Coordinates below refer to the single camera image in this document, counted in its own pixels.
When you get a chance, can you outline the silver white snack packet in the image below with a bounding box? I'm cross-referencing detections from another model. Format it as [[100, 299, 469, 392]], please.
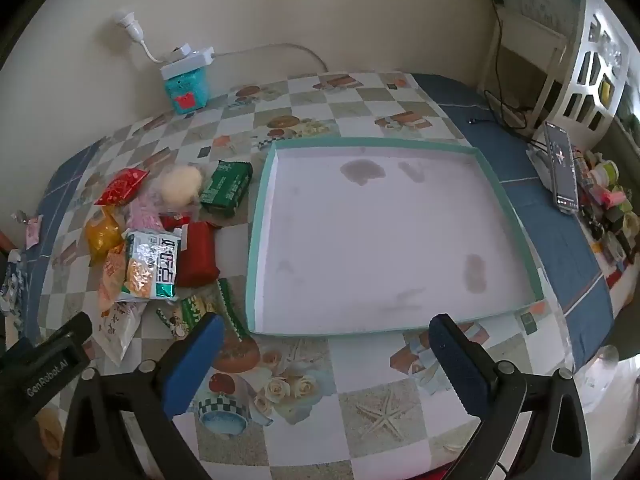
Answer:
[[116, 228, 185, 303]]

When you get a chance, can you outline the dark green snack packet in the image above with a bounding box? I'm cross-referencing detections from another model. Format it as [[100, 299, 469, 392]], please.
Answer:
[[200, 160, 253, 218]]

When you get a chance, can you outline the white plastic chair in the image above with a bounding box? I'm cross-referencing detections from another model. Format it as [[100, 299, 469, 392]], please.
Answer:
[[550, 0, 633, 131]]

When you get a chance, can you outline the beige power strip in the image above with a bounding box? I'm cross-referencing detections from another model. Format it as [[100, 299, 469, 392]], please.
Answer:
[[487, 94, 532, 128]]

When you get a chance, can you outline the clear packet with pale bun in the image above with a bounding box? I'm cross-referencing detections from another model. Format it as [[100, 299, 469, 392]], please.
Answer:
[[150, 164, 206, 210]]

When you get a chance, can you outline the green-striped white snack packet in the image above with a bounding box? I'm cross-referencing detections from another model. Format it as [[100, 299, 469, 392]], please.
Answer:
[[155, 277, 251, 343]]

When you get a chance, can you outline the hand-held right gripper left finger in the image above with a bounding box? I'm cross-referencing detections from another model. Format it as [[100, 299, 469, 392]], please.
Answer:
[[59, 312, 226, 480]]

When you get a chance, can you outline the peach orange snack packet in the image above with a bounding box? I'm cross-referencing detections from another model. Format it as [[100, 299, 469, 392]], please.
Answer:
[[97, 242, 128, 313]]

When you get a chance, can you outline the checkered patterned tablecloth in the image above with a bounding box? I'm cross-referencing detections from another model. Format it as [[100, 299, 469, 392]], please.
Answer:
[[37, 71, 576, 480]]

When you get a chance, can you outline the teal box with red label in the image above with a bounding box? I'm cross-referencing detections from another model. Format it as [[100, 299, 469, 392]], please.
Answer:
[[160, 62, 212, 113]]

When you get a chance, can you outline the orange yellow snack packet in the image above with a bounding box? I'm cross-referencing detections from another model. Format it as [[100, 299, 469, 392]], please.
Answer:
[[84, 206, 126, 267]]

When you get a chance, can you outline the small red patterned snack packet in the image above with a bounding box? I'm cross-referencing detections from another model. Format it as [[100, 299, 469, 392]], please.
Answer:
[[94, 167, 150, 207]]

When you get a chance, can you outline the white wall plug with cable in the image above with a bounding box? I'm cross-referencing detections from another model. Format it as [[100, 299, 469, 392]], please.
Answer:
[[114, 9, 166, 63]]

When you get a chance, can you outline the white power cable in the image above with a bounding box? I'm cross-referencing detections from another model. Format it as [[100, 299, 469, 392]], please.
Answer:
[[212, 44, 330, 75]]

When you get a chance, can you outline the small pink wrapper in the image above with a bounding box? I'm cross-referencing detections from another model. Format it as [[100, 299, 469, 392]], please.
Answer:
[[24, 214, 45, 250]]

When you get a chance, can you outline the black smartphone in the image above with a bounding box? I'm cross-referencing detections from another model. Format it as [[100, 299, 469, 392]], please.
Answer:
[[544, 121, 580, 213]]

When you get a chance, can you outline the blue white plastic bag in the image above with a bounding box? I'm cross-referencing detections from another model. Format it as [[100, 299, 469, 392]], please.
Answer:
[[0, 250, 31, 331]]

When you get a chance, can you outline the teal-edged shallow cardboard tray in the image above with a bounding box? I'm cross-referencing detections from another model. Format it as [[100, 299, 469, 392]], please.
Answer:
[[245, 137, 546, 337]]

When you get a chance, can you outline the large plain red snack packet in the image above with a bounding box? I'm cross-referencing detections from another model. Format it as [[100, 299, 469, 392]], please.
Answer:
[[160, 215, 222, 288]]

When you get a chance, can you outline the black cable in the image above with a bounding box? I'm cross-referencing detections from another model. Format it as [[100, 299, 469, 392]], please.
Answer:
[[467, 0, 536, 146]]

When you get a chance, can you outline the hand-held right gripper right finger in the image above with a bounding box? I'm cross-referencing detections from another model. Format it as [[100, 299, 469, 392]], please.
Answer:
[[428, 313, 593, 480]]

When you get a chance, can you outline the white phone stand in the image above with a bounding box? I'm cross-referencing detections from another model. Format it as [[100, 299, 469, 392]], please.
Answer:
[[526, 140, 556, 192]]

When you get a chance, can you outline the pink snack packet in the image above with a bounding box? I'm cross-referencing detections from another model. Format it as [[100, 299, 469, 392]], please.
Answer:
[[125, 195, 166, 233]]

